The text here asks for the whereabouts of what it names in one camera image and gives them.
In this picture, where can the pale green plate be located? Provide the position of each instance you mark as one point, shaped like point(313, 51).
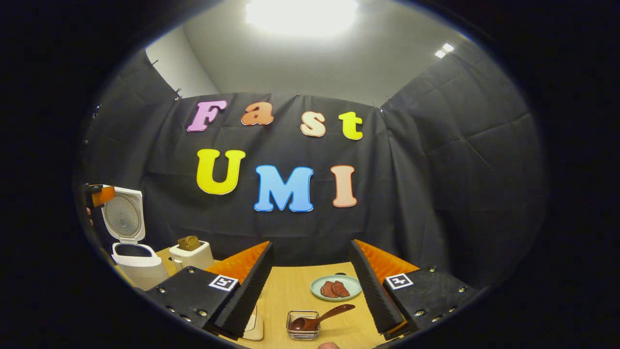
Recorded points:
point(351, 291)

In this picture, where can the small ceiling light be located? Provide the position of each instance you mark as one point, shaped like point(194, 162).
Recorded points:
point(444, 50)

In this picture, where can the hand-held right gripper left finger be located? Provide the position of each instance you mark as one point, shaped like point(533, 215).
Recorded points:
point(247, 300)

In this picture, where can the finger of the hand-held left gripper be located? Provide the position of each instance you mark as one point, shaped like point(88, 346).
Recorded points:
point(102, 195)

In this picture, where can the cream tray of rice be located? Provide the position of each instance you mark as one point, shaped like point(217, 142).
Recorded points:
point(255, 327)

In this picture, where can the black backdrop cloth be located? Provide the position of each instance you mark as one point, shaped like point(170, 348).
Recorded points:
point(436, 194)

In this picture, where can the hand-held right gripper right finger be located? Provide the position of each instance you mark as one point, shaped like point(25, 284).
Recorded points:
point(375, 295)

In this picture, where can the white toaster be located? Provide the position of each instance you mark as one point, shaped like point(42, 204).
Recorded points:
point(193, 259)

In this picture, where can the large ceiling light panel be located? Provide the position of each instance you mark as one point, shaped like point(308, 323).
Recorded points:
point(300, 17)

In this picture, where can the white rice cooker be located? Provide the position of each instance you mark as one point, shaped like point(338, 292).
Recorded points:
point(140, 271)

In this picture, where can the brown wooden spoon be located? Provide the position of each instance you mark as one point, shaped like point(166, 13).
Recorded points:
point(329, 315)

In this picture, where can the clear square chopstick holder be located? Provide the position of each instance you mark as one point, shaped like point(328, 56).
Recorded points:
point(302, 334)

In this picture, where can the brown meat slice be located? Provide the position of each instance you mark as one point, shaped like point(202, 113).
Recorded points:
point(328, 290)
point(341, 288)

